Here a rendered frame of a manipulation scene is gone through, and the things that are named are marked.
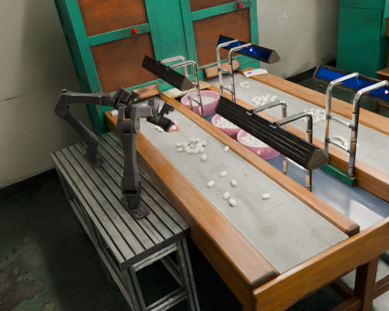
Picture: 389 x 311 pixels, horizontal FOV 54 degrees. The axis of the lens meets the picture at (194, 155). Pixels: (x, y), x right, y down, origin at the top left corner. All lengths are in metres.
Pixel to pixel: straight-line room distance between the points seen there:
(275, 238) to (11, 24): 2.55
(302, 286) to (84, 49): 1.92
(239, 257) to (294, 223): 0.28
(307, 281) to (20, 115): 2.67
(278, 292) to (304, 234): 0.25
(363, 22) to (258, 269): 3.58
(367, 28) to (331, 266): 3.38
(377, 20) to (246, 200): 3.14
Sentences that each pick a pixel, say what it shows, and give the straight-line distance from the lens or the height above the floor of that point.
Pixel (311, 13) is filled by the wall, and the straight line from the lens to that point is 4.87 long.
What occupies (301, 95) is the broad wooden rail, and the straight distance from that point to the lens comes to 2.55.
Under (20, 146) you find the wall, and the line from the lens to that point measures 3.53.
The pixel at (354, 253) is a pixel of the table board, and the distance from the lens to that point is 1.54.
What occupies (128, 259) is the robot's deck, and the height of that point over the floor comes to 0.67.
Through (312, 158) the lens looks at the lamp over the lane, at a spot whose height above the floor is 1.08.
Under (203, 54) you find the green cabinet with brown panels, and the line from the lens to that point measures 2.95.
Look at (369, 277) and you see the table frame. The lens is 1.85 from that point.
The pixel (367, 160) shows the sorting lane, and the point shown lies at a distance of 1.93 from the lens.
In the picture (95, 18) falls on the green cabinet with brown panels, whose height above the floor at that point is 1.36.
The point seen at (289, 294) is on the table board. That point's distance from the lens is 1.42.
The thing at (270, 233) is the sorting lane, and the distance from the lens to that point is 1.49.
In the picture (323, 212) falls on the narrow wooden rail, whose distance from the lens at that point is 1.55.
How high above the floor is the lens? 1.75
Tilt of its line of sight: 30 degrees down
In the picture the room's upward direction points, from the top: 9 degrees counter-clockwise
